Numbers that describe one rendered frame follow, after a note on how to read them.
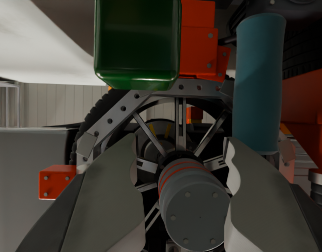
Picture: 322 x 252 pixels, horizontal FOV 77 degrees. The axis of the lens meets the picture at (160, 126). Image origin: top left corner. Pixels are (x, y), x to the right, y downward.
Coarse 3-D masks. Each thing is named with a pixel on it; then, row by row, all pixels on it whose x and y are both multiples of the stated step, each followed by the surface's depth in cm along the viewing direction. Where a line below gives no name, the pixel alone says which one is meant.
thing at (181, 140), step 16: (176, 112) 60; (208, 112) 79; (224, 112) 60; (144, 128) 59; (176, 128) 60; (224, 128) 79; (112, 144) 68; (160, 144) 60; (176, 144) 60; (144, 160) 60; (160, 160) 60; (208, 160) 61
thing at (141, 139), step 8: (160, 120) 96; (160, 128) 96; (144, 136) 96; (160, 136) 96; (168, 136) 96; (144, 144) 96; (152, 144) 91; (168, 144) 92; (144, 152) 96; (152, 152) 92; (144, 176) 96; (152, 176) 97
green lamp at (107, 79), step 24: (96, 0) 9; (120, 0) 9; (144, 0) 9; (168, 0) 9; (96, 24) 9; (120, 24) 9; (144, 24) 9; (168, 24) 9; (96, 48) 9; (120, 48) 9; (144, 48) 9; (168, 48) 9; (96, 72) 9; (120, 72) 9; (144, 72) 9; (168, 72) 9
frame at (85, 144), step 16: (176, 80) 49; (192, 80) 49; (208, 80) 49; (224, 80) 49; (128, 96) 49; (144, 96) 49; (160, 96) 55; (176, 96) 53; (192, 96) 53; (208, 96) 51; (224, 96) 50; (112, 112) 49; (128, 112) 49; (96, 128) 49; (112, 128) 49; (80, 144) 48; (96, 144) 49; (288, 144) 50; (80, 160) 49; (272, 160) 55; (288, 160) 50; (288, 176) 51
